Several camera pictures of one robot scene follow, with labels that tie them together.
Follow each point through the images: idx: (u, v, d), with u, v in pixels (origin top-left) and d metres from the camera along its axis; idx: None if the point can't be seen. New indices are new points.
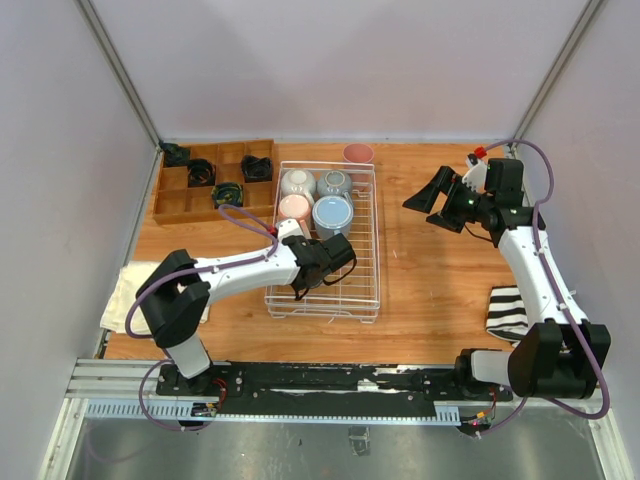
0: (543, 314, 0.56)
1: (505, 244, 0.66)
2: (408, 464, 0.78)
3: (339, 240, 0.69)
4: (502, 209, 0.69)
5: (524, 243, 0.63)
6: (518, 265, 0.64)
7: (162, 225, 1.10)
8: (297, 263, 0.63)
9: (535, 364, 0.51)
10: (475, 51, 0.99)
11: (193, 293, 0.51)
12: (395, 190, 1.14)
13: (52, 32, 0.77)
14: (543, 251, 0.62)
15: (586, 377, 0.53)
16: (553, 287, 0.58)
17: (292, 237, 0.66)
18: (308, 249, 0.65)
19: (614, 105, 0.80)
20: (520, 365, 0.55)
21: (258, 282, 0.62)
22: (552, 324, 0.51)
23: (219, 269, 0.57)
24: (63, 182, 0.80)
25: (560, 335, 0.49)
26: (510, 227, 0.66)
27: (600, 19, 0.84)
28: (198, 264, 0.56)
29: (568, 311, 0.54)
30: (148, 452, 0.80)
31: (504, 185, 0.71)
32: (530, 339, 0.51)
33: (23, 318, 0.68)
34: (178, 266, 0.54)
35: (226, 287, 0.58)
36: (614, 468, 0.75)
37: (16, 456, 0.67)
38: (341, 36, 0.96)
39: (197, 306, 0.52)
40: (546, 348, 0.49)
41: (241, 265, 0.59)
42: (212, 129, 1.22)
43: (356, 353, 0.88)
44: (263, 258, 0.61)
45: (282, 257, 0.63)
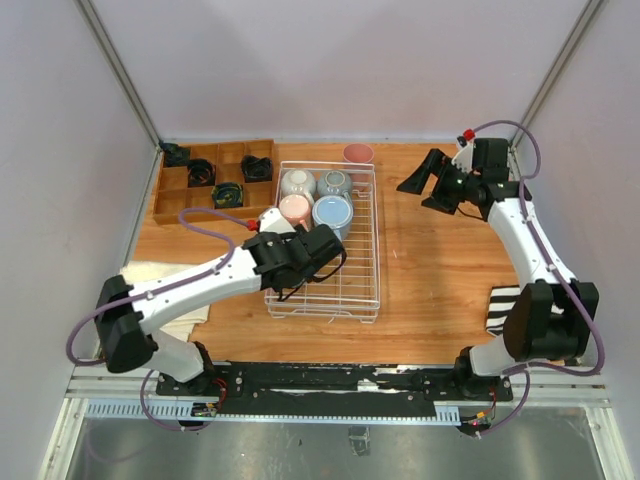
0: (533, 275, 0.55)
1: (494, 218, 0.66)
2: (408, 464, 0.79)
3: (324, 234, 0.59)
4: (490, 185, 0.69)
5: (513, 213, 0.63)
6: (507, 235, 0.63)
7: (162, 225, 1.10)
8: (254, 272, 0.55)
9: (528, 326, 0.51)
10: (475, 51, 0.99)
11: (123, 327, 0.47)
12: (395, 190, 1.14)
13: (52, 32, 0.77)
14: (531, 219, 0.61)
15: (578, 334, 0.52)
16: (542, 251, 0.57)
17: (258, 237, 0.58)
18: (277, 250, 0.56)
19: (614, 105, 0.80)
20: (514, 329, 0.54)
21: (213, 296, 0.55)
22: (544, 284, 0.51)
23: (155, 295, 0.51)
24: (63, 182, 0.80)
25: (550, 293, 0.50)
26: (498, 200, 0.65)
27: (600, 20, 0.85)
28: (132, 290, 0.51)
29: (558, 272, 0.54)
30: (147, 453, 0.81)
31: (491, 162, 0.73)
32: (522, 301, 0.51)
33: (23, 319, 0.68)
34: (113, 296, 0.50)
35: (168, 314, 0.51)
36: (614, 468, 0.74)
37: (16, 456, 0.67)
38: (341, 37, 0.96)
39: (131, 338, 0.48)
40: (538, 305, 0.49)
41: (182, 286, 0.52)
42: (212, 128, 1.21)
43: (356, 353, 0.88)
44: (212, 272, 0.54)
45: (237, 267, 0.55)
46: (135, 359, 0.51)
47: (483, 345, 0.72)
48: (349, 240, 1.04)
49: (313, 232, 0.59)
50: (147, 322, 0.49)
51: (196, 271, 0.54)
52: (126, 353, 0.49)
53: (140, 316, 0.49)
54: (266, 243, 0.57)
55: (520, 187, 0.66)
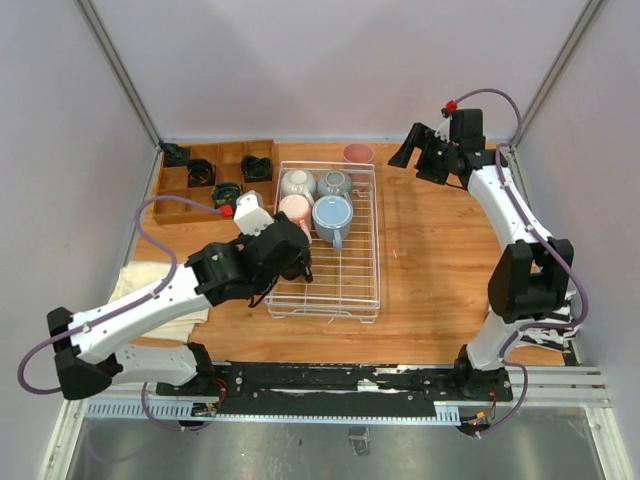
0: (513, 238, 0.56)
1: (473, 186, 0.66)
2: (408, 464, 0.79)
3: (276, 232, 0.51)
4: (467, 154, 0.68)
5: (490, 180, 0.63)
6: (486, 201, 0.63)
7: (162, 225, 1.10)
8: (197, 290, 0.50)
9: (509, 282, 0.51)
10: (475, 51, 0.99)
11: (61, 363, 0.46)
12: (395, 190, 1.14)
13: (52, 32, 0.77)
14: (509, 184, 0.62)
15: (557, 287, 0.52)
16: (520, 213, 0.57)
17: (203, 251, 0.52)
18: (221, 266, 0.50)
19: (614, 104, 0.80)
20: (499, 288, 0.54)
21: (158, 321, 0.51)
22: (524, 244, 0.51)
23: (93, 326, 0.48)
24: (63, 182, 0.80)
25: (529, 251, 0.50)
26: (477, 169, 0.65)
27: (599, 20, 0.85)
28: (72, 323, 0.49)
29: (536, 231, 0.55)
30: (148, 452, 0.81)
31: (468, 132, 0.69)
32: (504, 260, 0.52)
33: (23, 318, 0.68)
34: (54, 329, 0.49)
35: (109, 344, 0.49)
36: (614, 468, 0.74)
37: (16, 456, 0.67)
38: (341, 37, 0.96)
39: (70, 373, 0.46)
40: (520, 264, 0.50)
41: (119, 314, 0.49)
42: (213, 128, 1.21)
43: (356, 353, 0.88)
44: (152, 296, 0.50)
45: (178, 287, 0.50)
46: (90, 388, 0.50)
47: (478, 338, 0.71)
48: (349, 240, 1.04)
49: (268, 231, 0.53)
50: (88, 355, 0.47)
51: (136, 296, 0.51)
52: (75, 386, 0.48)
53: (78, 350, 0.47)
54: (210, 257, 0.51)
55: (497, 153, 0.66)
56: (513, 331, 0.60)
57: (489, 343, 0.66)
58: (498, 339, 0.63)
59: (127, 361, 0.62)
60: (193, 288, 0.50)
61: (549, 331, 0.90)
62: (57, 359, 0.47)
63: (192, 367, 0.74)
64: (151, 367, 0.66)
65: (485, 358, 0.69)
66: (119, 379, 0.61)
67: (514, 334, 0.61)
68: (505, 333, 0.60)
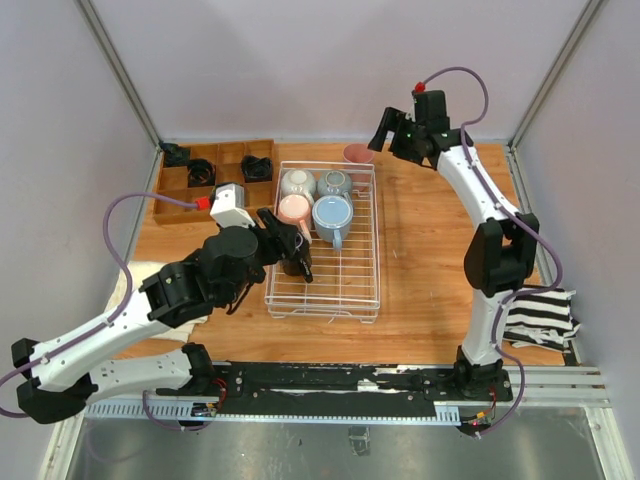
0: (484, 217, 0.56)
1: (442, 167, 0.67)
2: (408, 464, 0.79)
3: (218, 244, 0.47)
4: (433, 134, 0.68)
5: (458, 159, 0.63)
6: (456, 182, 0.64)
7: (162, 225, 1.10)
8: (150, 317, 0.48)
9: (483, 257, 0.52)
10: (475, 51, 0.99)
11: (23, 394, 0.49)
12: (395, 190, 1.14)
13: (52, 32, 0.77)
14: (476, 164, 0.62)
15: (527, 258, 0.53)
16: (487, 191, 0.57)
17: (157, 273, 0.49)
18: (173, 289, 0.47)
19: (613, 104, 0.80)
20: (473, 262, 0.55)
21: (117, 346, 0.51)
22: (494, 221, 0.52)
23: (52, 357, 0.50)
24: (63, 182, 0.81)
25: (498, 225, 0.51)
26: (444, 149, 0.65)
27: (599, 20, 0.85)
28: (33, 354, 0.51)
29: (505, 208, 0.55)
30: (148, 452, 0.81)
31: (433, 114, 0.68)
32: (477, 237, 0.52)
33: (23, 317, 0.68)
34: (19, 359, 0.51)
35: (70, 373, 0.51)
36: (614, 468, 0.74)
37: (16, 456, 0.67)
38: (340, 36, 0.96)
39: (36, 403, 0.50)
40: (490, 239, 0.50)
41: (74, 346, 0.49)
42: (213, 128, 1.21)
43: (356, 353, 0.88)
44: (105, 326, 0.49)
45: (131, 314, 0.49)
46: (61, 409, 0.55)
47: (469, 332, 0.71)
48: (349, 240, 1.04)
49: (222, 238, 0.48)
50: (49, 386, 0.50)
51: (92, 325, 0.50)
52: (41, 411, 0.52)
53: (37, 382, 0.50)
54: (164, 280, 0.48)
55: (462, 133, 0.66)
56: (497, 307, 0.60)
57: (479, 329, 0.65)
58: (485, 321, 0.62)
59: (103, 379, 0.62)
60: (147, 313, 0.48)
61: (549, 331, 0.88)
62: (22, 387, 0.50)
63: (185, 370, 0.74)
64: (133, 380, 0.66)
65: (479, 350, 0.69)
66: (96, 396, 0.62)
67: (499, 312, 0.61)
68: (488, 309, 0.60)
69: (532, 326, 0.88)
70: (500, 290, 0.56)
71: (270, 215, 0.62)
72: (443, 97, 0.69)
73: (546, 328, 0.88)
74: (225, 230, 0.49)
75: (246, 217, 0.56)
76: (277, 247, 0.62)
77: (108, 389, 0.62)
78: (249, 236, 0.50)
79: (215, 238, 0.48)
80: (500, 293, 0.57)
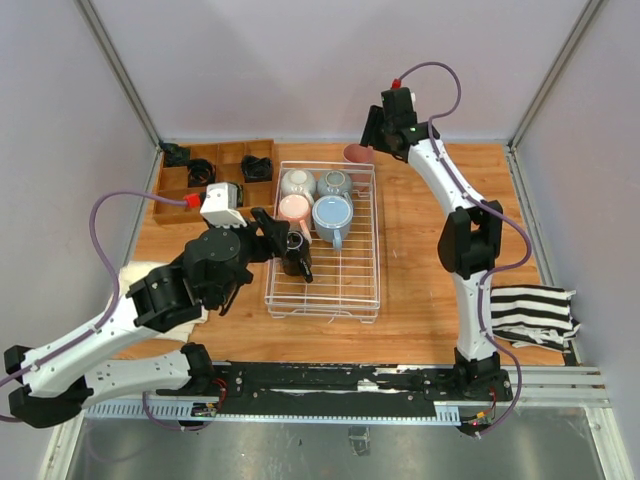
0: (453, 206, 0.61)
1: (413, 160, 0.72)
2: (408, 464, 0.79)
3: (197, 250, 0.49)
4: (402, 129, 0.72)
5: (427, 153, 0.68)
6: (426, 174, 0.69)
7: (161, 225, 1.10)
8: (135, 323, 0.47)
9: (454, 243, 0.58)
10: (476, 51, 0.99)
11: (18, 401, 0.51)
12: (395, 190, 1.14)
13: (52, 32, 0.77)
14: (443, 156, 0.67)
15: (494, 241, 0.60)
16: (454, 181, 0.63)
17: (143, 278, 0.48)
18: (161, 294, 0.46)
19: (613, 104, 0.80)
20: (447, 248, 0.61)
21: (107, 353, 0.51)
22: (463, 210, 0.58)
23: (41, 365, 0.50)
24: (63, 182, 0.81)
25: (466, 213, 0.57)
26: (413, 143, 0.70)
27: (599, 21, 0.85)
28: (23, 361, 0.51)
29: (471, 196, 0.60)
30: (148, 452, 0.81)
31: (400, 110, 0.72)
32: (448, 226, 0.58)
33: (23, 317, 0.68)
34: (10, 367, 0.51)
35: (61, 379, 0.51)
36: (614, 468, 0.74)
37: (15, 457, 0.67)
38: (340, 37, 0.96)
39: (32, 407, 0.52)
40: (461, 226, 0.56)
41: (63, 353, 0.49)
42: (214, 128, 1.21)
43: (356, 353, 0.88)
44: (93, 333, 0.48)
45: (118, 320, 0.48)
46: (55, 414, 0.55)
47: (461, 327, 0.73)
48: (349, 239, 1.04)
49: (206, 244, 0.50)
50: (40, 393, 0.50)
51: (80, 332, 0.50)
52: (37, 417, 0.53)
53: (29, 389, 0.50)
54: (149, 286, 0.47)
55: (430, 128, 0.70)
56: (477, 289, 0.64)
57: (462, 315, 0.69)
58: (468, 306, 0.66)
59: (98, 383, 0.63)
60: (133, 320, 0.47)
61: (549, 331, 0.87)
62: (15, 394, 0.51)
63: (184, 371, 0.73)
64: (130, 383, 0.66)
65: (473, 343, 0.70)
66: (93, 400, 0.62)
67: (479, 293, 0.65)
68: (469, 293, 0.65)
69: (532, 326, 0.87)
70: (475, 270, 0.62)
71: (265, 215, 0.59)
72: (410, 93, 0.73)
73: (546, 328, 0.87)
74: (204, 236, 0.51)
75: (238, 219, 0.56)
76: (267, 246, 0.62)
77: (103, 392, 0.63)
78: (230, 240, 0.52)
79: (195, 244, 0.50)
80: (476, 272, 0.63)
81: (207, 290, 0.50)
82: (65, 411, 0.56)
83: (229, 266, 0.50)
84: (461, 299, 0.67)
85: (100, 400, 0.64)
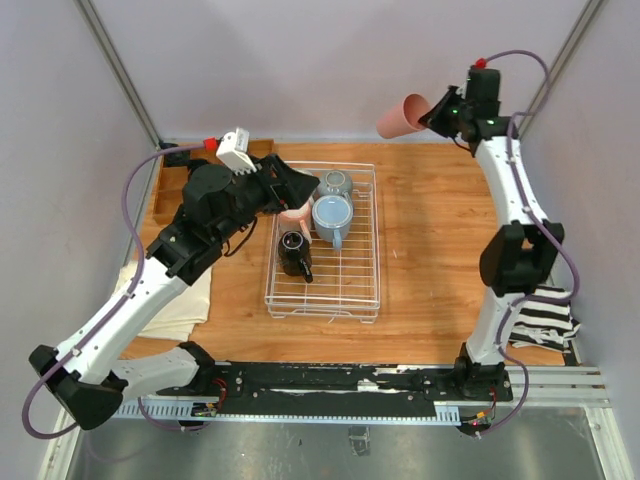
0: (508, 218, 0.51)
1: (479, 156, 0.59)
2: (408, 464, 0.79)
3: (196, 190, 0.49)
4: (478, 119, 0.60)
5: (498, 152, 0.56)
6: (489, 175, 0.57)
7: (162, 225, 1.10)
8: (168, 275, 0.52)
9: (497, 260, 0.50)
10: (476, 50, 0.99)
11: (67, 392, 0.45)
12: (395, 190, 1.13)
13: (52, 33, 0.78)
14: (515, 160, 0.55)
15: (543, 267, 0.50)
16: (520, 190, 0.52)
17: (158, 237, 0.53)
18: (180, 244, 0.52)
19: (614, 103, 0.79)
20: (488, 260, 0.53)
21: (142, 318, 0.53)
22: (518, 222, 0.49)
23: (82, 348, 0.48)
24: (63, 181, 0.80)
25: (522, 231, 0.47)
26: (485, 137, 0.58)
27: (599, 21, 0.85)
28: (59, 355, 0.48)
29: (534, 213, 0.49)
30: (148, 452, 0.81)
31: (483, 95, 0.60)
32: (495, 239, 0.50)
33: (23, 317, 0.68)
34: (42, 370, 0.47)
35: (106, 358, 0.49)
36: (614, 468, 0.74)
37: (16, 457, 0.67)
38: (341, 36, 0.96)
39: (81, 399, 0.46)
40: (509, 245, 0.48)
41: (101, 328, 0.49)
42: (214, 128, 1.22)
43: (356, 354, 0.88)
44: (127, 297, 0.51)
45: (149, 280, 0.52)
46: (102, 406, 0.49)
47: (474, 329, 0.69)
48: (349, 239, 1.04)
49: (199, 182, 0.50)
50: (90, 378, 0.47)
51: (110, 305, 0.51)
52: (90, 409, 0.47)
53: (78, 377, 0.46)
54: (167, 242, 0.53)
55: (512, 123, 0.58)
56: (505, 308, 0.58)
57: (483, 324, 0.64)
58: (491, 319, 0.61)
59: (129, 375, 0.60)
60: (165, 273, 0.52)
61: (549, 331, 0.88)
62: (59, 391, 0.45)
63: (192, 360, 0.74)
64: (153, 375, 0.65)
65: (481, 350, 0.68)
66: (128, 395, 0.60)
67: (507, 312, 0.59)
68: (497, 309, 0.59)
69: (532, 326, 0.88)
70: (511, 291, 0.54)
71: (278, 161, 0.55)
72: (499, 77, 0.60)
73: (546, 328, 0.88)
74: (195, 175, 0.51)
75: (248, 164, 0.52)
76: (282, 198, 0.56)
77: (137, 384, 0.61)
78: (220, 171, 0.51)
79: (189, 184, 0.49)
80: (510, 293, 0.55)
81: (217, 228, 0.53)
82: (112, 404, 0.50)
83: (229, 196, 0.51)
84: (488, 312, 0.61)
85: (130, 398, 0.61)
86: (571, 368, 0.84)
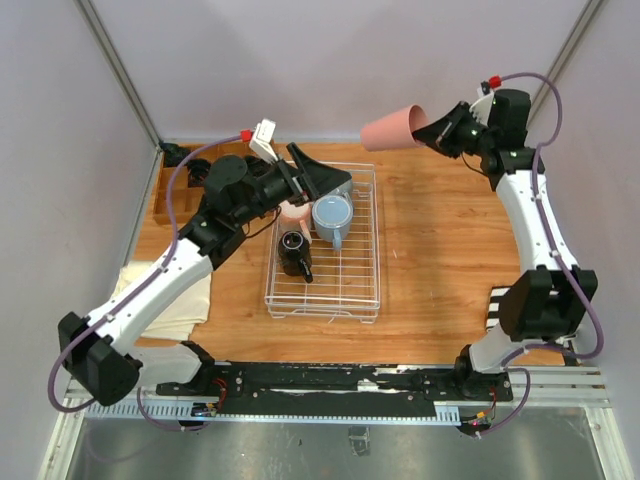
0: (534, 262, 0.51)
1: (502, 190, 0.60)
2: (408, 464, 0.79)
3: (216, 182, 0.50)
4: (502, 150, 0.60)
5: (522, 189, 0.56)
6: (512, 211, 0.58)
7: (162, 225, 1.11)
8: (200, 255, 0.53)
9: (521, 308, 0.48)
10: (476, 51, 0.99)
11: (98, 355, 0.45)
12: (395, 190, 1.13)
13: (53, 33, 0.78)
14: (541, 197, 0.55)
15: (572, 316, 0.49)
16: (547, 233, 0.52)
17: (188, 223, 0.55)
18: (208, 230, 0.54)
19: (614, 103, 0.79)
20: (510, 307, 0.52)
21: (171, 294, 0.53)
22: (546, 269, 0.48)
23: (114, 315, 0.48)
24: (63, 181, 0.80)
25: (550, 279, 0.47)
26: (509, 172, 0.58)
27: (600, 22, 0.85)
28: (90, 320, 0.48)
29: (561, 258, 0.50)
30: (148, 452, 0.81)
31: (510, 124, 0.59)
32: (521, 286, 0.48)
33: (23, 316, 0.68)
34: (72, 333, 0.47)
35: (136, 328, 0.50)
36: (614, 468, 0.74)
37: (16, 457, 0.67)
38: (341, 37, 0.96)
39: (111, 365, 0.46)
40: (535, 293, 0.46)
41: (135, 298, 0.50)
42: (214, 128, 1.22)
43: (356, 354, 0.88)
44: (161, 271, 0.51)
45: (184, 256, 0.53)
46: (122, 380, 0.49)
47: (481, 342, 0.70)
48: (349, 239, 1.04)
49: (219, 173, 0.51)
50: (120, 345, 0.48)
51: (143, 276, 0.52)
52: (113, 379, 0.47)
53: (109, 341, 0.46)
54: (195, 228, 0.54)
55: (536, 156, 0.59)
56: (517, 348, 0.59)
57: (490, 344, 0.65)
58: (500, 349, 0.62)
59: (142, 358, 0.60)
60: (198, 252, 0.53)
61: None
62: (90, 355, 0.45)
63: (193, 356, 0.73)
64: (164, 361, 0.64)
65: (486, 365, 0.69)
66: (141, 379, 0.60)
67: (517, 350, 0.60)
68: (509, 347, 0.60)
69: None
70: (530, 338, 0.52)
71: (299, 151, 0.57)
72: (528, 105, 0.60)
73: None
74: (214, 167, 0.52)
75: (270, 152, 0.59)
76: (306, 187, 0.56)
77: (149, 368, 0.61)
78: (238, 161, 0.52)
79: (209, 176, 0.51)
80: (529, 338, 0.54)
81: (239, 215, 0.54)
82: (129, 380, 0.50)
83: (247, 186, 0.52)
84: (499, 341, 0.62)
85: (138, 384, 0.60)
86: (571, 368, 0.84)
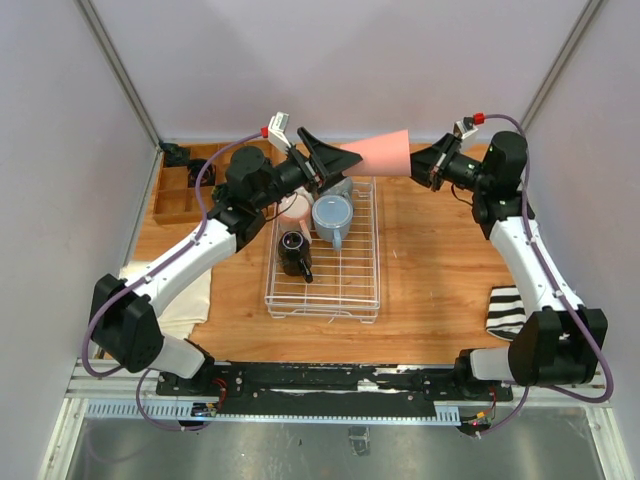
0: (539, 303, 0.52)
1: (496, 236, 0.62)
2: (408, 464, 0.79)
3: (237, 171, 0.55)
4: (491, 202, 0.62)
5: (516, 232, 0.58)
6: (509, 254, 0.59)
7: (162, 225, 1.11)
8: (230, 232, 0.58)
9: (532, 354, 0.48)
10: (475, 51, 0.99)
11: (136, 310, 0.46)
12: (394, 190, 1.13)
13: (52, 33, 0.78)
14: (536, 240, 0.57)
15: (586, 361, 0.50)
16: (548, 275, 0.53)
17: (214, 208, 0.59)
18: (233, 215, 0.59)
19: (614, 104, 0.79)
20: (520, 353, 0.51)
21: (199, 268, 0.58)
22: (551, 311, 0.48)
23: (152, 277, 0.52)
24: (63, 182, 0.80)
25: (558, 321, 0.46)
26: (501, 219, 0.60)
27: (600, 23, 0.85)
28: (129, 281, 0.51)
29: (566, 298, 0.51)
30: (148, 452, 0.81)
31: (504, 178, 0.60)
32: (529, 329, 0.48)
33: (23, 317, 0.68)
34: (111, 290, 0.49)
35: (169, 291, 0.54)
36: (614, 468, 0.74)
37: (16, 458, 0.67)
38: (341, 37, 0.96)
39: (145, 323, 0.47)
40: (546, 336, 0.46)
41: (171, 264, 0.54)
42: (213, 128, 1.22)
43: (356, 354, 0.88)
44: (192, 243, 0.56)
45: (213, 233, 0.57)
46: (148, 346, 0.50)
47: (482, 353, 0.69)
48: (349, 239, 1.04)
49: (238, 165, 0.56)
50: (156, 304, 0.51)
51: (175, 247, 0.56)
52: (142, 338, 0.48)
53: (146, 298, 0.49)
54: (220, 213, 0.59)
55: (524, 204, 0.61)
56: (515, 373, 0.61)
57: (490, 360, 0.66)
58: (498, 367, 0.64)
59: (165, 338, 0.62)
60: (227, 230, 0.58)
61: None
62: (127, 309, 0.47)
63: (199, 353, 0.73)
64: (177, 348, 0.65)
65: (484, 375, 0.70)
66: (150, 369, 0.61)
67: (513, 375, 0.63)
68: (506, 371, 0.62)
69: None
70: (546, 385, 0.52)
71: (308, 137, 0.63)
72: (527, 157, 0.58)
73: None
74: (233, 158, 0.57)
75: (283, 141, 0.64)
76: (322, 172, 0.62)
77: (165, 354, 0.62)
78: (254, 153, 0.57)
79: (230, 167, 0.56)
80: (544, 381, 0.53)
81: (259, 200, 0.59)
82: (153, 347, 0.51)
83: (265, 174, 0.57)
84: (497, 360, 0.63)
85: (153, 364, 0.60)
86: None
